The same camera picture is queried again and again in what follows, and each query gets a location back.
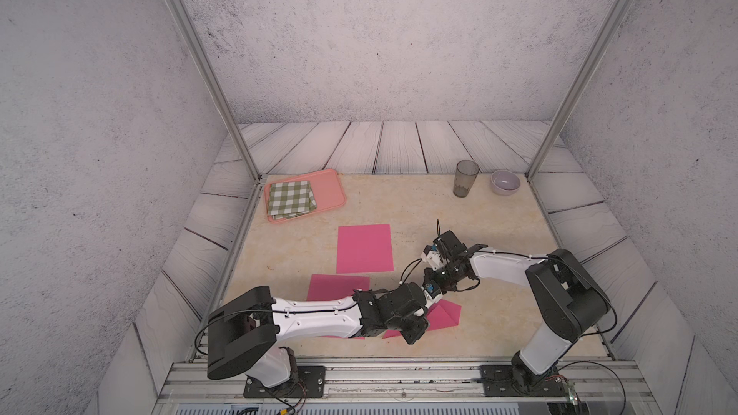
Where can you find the grey translucent cup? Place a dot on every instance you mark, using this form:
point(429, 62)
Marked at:
point(466, 173)

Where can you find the right aluminium frame post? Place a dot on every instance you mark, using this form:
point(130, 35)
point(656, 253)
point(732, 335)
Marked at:
point(613, 19)

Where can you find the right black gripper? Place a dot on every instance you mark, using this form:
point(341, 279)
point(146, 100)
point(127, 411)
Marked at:
point(429, 275)

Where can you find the pink paper near left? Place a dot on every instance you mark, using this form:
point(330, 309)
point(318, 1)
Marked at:
point(324, 288)

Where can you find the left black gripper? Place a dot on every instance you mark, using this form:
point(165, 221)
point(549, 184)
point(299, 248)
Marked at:
point(418, 332)

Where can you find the pink plastic tray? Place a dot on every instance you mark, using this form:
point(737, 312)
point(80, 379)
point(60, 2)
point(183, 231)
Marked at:
point(327, 188)

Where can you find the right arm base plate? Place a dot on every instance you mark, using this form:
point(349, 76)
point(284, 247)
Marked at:
point(518, 381)

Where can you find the aluminium frame post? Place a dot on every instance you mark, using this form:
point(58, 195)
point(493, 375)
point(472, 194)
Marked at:
point(200, 58)
point(613, 19)

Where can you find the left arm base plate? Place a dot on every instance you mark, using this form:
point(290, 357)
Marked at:
point(305, 382)

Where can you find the front aluminium rail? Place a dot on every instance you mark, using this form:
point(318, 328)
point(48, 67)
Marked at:
point(618, 384)

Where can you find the left aluminium frame post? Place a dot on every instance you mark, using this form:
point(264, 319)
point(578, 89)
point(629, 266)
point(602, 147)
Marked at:
point(200, 58)

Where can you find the green checkered cloth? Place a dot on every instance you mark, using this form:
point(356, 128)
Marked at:
point(290, 199)

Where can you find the lilac bowl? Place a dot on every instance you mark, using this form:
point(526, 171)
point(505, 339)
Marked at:
point(504, 182)

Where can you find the pink paper far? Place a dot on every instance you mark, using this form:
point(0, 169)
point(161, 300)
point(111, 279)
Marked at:
point(364, 249)

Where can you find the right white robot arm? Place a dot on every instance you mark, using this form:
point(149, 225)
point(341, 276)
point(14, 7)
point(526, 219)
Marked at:
point(569, 300)

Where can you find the pink square paper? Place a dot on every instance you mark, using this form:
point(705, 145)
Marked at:
point(443, 315)

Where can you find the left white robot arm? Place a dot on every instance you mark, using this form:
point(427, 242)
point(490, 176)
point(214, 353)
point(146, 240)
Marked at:
point(247, 335)

